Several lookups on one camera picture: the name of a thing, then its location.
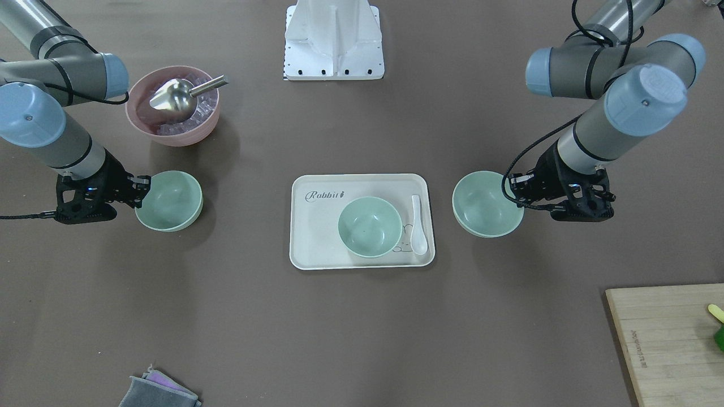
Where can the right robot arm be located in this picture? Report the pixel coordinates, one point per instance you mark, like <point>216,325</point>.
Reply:
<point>65,71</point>

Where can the wooden cutting board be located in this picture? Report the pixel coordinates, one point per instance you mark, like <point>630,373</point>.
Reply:
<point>666,335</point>

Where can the cream rabbit serving tray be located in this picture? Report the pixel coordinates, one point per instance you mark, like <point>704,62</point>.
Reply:
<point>318,200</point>

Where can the yellow plastic knife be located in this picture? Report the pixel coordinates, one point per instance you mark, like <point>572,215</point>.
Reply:
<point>716,312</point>

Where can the grey and purple cloths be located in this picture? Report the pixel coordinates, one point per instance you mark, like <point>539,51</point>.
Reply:
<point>155,388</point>

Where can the white ceramic spoon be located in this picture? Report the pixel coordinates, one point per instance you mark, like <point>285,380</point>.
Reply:
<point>419,242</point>

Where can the green bowl on tray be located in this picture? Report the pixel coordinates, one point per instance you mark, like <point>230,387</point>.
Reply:
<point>369,227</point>

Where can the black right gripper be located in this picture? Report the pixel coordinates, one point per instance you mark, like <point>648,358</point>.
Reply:
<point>113,176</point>

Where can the green lime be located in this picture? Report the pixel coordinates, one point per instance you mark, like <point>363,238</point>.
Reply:
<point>718,338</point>

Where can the green bowl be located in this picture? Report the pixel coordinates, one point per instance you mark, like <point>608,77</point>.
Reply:
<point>369,227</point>
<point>480,206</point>
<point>173,203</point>

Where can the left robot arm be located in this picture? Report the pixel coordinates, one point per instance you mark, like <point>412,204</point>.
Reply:
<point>636,93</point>

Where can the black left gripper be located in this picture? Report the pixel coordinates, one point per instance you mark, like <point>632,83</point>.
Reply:
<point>547,169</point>

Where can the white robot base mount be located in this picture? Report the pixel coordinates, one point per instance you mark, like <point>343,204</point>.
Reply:
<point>333,40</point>

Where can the pink bowl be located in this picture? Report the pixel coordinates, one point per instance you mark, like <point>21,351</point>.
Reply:
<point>193,130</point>

